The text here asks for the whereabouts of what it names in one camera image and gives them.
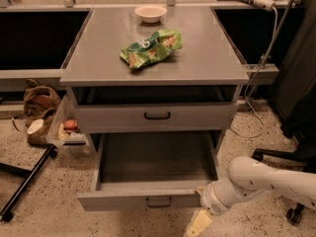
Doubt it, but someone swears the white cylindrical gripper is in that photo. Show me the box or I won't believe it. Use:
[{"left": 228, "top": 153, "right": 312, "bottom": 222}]
[{"left": 184, "top": 176, "right": 251, "bottom": 237}]

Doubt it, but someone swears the grey drawer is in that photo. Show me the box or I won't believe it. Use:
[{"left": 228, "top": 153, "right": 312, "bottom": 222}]
[
  {"left": 74, "top": 103, "right": 238, "bottom": 133},
  {"left": 78, "top": 130, "right": 220, "bottom": 211}
]

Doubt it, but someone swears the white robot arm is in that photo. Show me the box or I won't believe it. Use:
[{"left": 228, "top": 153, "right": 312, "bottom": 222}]
[{"left": 184, "top": 157, "right": 316, "bottom": 237}]

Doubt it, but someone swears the grey top drawer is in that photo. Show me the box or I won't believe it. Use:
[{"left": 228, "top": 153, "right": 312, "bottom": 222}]
[{"left": 74, "top": 103, "right": 238, "bottom": 133}]

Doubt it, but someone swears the grey drawer cabinet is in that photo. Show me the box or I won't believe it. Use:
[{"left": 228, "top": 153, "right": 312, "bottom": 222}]
[{"left": 59, "top": 5, "right": 250, "bottom": 156}]

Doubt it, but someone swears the black office chair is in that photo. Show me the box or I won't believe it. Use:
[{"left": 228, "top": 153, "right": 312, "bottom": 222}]
[{"left": 251, "top": 82, "right": 316, "bottom": 225}]

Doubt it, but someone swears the clear plastic storage bin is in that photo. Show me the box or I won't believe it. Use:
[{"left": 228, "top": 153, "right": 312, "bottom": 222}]
[{"left": 46, "top": 95, "right": 90, "bottom": 155}]

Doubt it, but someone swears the green chip bag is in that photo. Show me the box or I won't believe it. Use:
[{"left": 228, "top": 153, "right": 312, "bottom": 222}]
[{"left": 119, "top": 29, "right": 183, "bottom": 70}]

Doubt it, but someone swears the black stand leg with wheel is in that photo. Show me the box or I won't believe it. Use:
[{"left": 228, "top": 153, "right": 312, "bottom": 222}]
[{"left": 0, "top": 144, "right": 57, "bottom": 222}]

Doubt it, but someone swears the brown bag on floor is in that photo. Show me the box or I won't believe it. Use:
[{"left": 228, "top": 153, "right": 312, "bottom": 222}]
[{"left": 24, "top": 79, "right": 61, "bottom": 145}]

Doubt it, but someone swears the white bowl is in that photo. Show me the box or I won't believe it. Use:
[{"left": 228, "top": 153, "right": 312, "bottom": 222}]
[{"left": 134, "top": 5, "right": 167, "bottom": 24}]

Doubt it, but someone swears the white cable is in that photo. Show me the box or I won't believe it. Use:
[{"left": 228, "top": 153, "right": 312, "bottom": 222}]
[{"left": 230, "top": 6, "right": 279, "bottom": 139}]

